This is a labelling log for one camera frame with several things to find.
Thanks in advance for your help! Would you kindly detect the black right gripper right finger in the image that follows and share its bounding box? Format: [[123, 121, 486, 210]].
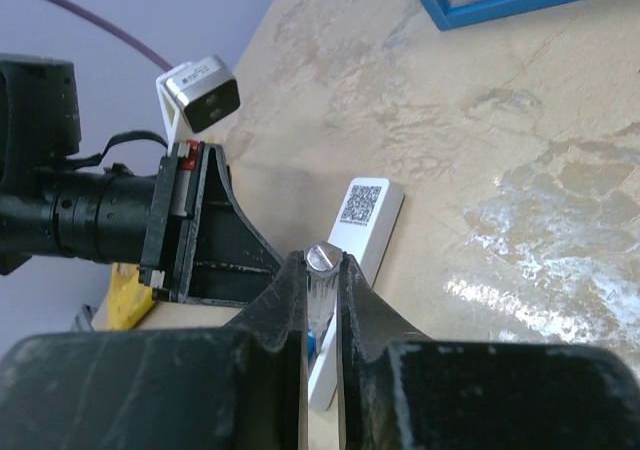
[[336, 256, 639, 449]]

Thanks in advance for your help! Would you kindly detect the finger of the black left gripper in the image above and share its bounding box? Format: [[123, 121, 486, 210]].
[[174, 142, 282, 305]]

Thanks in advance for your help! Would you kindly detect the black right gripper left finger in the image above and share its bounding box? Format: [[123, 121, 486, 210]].
[[1, 252, 308, 449]]

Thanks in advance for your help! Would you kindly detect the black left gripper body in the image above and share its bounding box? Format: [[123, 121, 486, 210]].
[[138, 140, 205, 300]]

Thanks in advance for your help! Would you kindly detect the white remote control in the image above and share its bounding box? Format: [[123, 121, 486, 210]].
[[308, 177, 404, 412]]

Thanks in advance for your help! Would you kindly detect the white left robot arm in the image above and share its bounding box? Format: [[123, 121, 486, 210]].
[[1, 54, 282, 307]]

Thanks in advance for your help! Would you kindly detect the blue battery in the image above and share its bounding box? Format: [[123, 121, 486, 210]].
[[307, 329, 322, 360]]

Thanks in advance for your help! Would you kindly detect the yellow chips bag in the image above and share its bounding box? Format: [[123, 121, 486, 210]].
[[105, 263, 155, 331]]

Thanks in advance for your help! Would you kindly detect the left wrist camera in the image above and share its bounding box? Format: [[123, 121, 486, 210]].
[[155, 55, 241, 147]]

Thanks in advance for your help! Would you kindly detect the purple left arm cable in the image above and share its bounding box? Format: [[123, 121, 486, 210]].
[[0, 0, 175, 74]]

